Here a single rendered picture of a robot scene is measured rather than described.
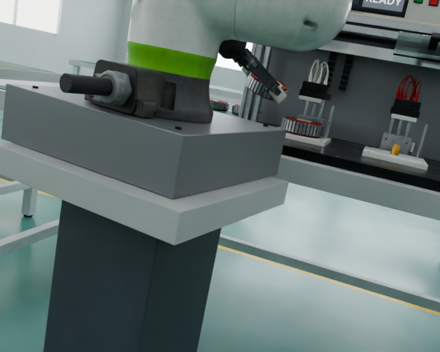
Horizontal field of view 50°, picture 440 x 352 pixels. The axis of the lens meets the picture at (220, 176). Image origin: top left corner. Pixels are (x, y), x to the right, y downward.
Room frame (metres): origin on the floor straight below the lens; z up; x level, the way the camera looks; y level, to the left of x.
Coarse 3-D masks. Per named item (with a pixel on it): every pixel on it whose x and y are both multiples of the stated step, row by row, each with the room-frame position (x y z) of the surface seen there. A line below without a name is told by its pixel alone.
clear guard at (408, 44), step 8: (400, 32) 1.12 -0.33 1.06; (408, 32) 1.12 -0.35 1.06; (400, 40) 1.10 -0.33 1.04; (408, 40) 1.10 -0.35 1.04; (416, 40) 1.09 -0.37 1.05; (424, 40) 1.09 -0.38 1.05; (400, 48) 1.08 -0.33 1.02; (408, 48) 1.08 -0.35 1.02; (416, 48) 1.08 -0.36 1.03; (424, 48) 1.07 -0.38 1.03; (408, 56) 1.06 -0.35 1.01; (416, 56) 1.06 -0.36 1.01; (424, 56) 1.06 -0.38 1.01; (432, 56) 1.05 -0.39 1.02
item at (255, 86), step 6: (252, 78) 1.24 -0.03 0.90; (246, 84) 1.26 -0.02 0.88; (252, 84) 1.24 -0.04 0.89; (258, 84) 1.22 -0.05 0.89; (282, 84) 1.29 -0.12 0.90; (252, 90) 1.23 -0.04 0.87; (258, 90) 1.22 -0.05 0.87; (264, 90) 1.22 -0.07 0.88; (288, 90) 1.27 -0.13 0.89; (264, 96) 1.22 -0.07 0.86; (270, 96) 1.23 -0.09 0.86
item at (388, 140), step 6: (384, 132) 1.35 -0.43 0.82; (384, 138) 1.33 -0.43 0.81; (390, 138) 1.32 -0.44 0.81; (396, 138) 1.32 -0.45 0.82; (402, 138) 1.31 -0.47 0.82; (408, 138) 1.31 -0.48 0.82; (384, 144) 1.32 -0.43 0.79; (390, 144) 1.32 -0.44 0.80; (402, 144) 1.31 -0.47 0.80; (408, 144) 1.31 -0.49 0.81; (390, 150) 1.32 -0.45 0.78; (402, 150) 1.31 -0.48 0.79; (408, 150) 1.31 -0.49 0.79
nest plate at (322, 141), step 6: (288, 138) 1.20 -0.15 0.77; (294, 138) 1.20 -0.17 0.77; (300, 138) 1.20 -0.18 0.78; (306, 138) 1.19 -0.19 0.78; (312, 138) 1.21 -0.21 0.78; (318, 138) 1.24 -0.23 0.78; (324, 138) 1.27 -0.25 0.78; (330, 138) 1.31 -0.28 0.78; (312, 144) 1.19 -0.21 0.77; (318, 144) 1.18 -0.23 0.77; (324, 144) 1.18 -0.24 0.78
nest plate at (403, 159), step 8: (368, 152) 1.15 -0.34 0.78; (376, 152) 1.17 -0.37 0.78; (384, 152) 1.21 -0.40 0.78; (384, 160) 1.14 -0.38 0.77; (392, 160) 1.13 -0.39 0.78; (400, 160) 1.13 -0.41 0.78; (408, 160) 1.13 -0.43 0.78; (416, 160) 1.17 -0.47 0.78; (424, 160) 1.21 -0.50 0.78; (424, 168) 1.11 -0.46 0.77
